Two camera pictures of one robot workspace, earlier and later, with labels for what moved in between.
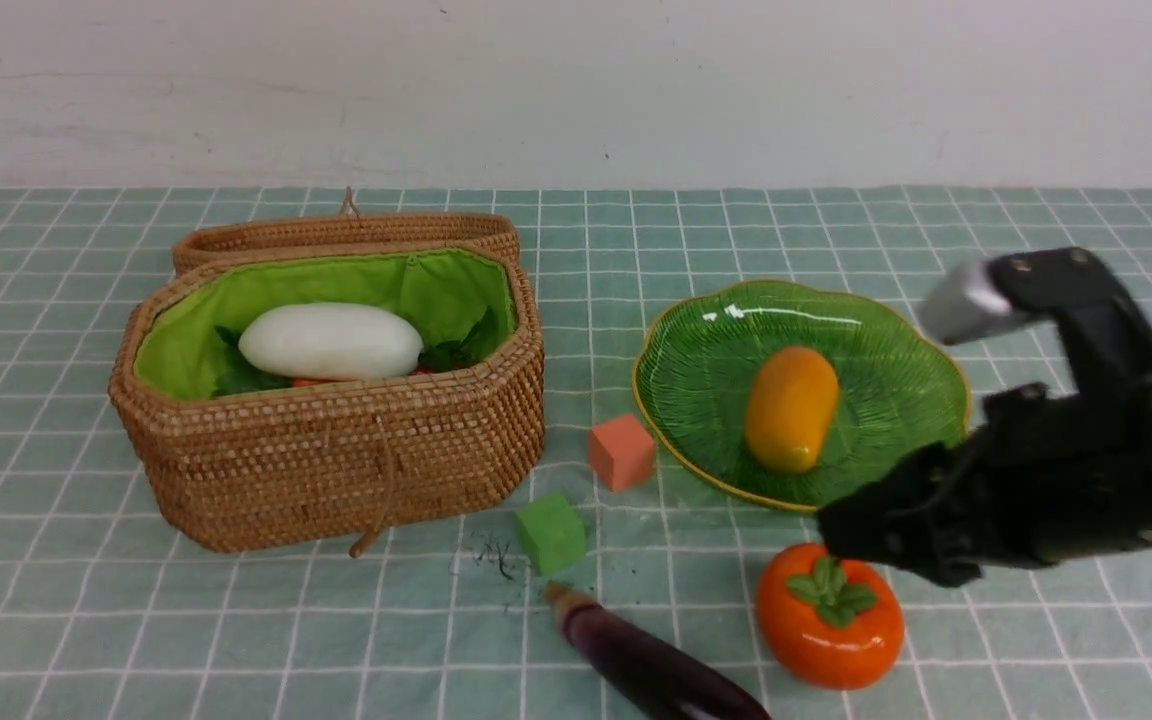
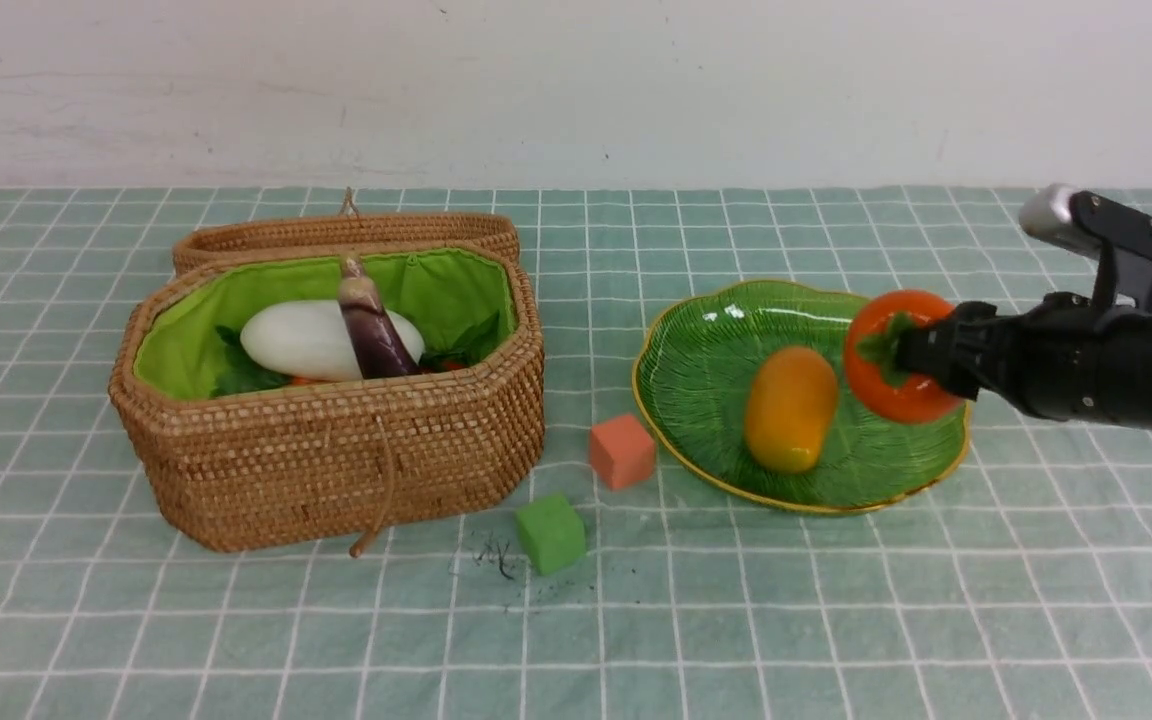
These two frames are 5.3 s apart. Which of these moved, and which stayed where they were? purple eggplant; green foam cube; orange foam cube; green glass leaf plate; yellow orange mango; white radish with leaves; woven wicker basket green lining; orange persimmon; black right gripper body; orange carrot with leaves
Moved: orange persimmon; purple eggplant; orange carrot with leaves; black right gripper body
Stayed: green glass leaf plate; orange foam cube; white radish with leaves; yellow orange mango; green foam cube; woven wicker basket green lining
